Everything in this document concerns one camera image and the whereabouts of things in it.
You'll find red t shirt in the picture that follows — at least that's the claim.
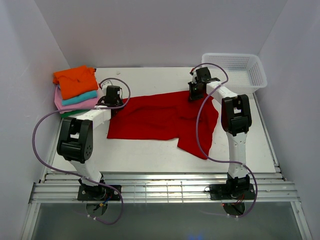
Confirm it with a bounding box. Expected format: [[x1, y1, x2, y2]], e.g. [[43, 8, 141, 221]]
[[107, 91, 219, 160]]

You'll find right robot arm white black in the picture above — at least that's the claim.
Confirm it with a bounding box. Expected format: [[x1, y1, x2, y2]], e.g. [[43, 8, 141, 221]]
[[188, 63, 254, 200]]

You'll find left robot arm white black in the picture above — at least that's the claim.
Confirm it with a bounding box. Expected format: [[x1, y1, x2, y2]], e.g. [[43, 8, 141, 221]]
[[57, 85, 124, 202]]

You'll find teal folded t shirt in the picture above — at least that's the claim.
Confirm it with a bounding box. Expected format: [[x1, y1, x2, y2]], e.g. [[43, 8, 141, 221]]
[[61, 90, 98, 106]]

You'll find pink folded t shirt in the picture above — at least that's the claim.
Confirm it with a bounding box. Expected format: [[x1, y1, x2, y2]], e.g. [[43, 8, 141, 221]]
[[54, 86, 98, 114]]

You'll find orange folded t shirt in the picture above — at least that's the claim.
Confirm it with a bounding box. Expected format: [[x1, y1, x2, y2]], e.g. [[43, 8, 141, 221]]
[[52, 65, 98, 100]]

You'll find green folded t shirt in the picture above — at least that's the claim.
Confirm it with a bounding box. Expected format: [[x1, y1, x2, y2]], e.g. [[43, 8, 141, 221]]
[[60, 109, 87, 119]]

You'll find white plastic basket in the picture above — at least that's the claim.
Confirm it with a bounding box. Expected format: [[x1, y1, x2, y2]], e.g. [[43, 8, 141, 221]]
[[201, 53, 268, 94]]

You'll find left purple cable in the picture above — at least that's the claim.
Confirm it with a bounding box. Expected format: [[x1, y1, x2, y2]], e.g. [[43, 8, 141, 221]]
[[31, 77, 132, 225]]

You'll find purple cable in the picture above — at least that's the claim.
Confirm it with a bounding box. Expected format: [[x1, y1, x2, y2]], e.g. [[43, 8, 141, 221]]
[[31, 77, 132, 225], [189, 62, 259, 218]]

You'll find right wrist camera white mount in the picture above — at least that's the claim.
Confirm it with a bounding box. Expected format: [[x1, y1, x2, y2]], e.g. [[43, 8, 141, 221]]
[[189, 68, 198, 84]]

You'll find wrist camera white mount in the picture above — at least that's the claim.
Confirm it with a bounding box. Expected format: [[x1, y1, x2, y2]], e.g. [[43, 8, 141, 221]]
[[99, 82, 108, 92], [189, 68, 198, 84]]

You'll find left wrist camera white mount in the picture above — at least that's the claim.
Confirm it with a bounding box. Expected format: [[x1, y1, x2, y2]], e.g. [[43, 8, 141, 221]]
[[99, 82, 108, 92]]

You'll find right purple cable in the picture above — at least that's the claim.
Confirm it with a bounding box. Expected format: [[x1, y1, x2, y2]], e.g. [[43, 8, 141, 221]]
[[189, 62, 259, 218]]

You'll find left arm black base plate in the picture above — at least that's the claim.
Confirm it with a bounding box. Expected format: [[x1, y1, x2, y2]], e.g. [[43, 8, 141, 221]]
[[77, 185, 120, 202]]

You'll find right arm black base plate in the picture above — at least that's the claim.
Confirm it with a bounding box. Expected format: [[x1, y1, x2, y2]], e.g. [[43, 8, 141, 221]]
[[204, 183, 256, 201]]

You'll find aluminium frame rail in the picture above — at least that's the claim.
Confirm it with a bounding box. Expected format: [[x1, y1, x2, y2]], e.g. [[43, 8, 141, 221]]
[[28, 109, 313, 240]]

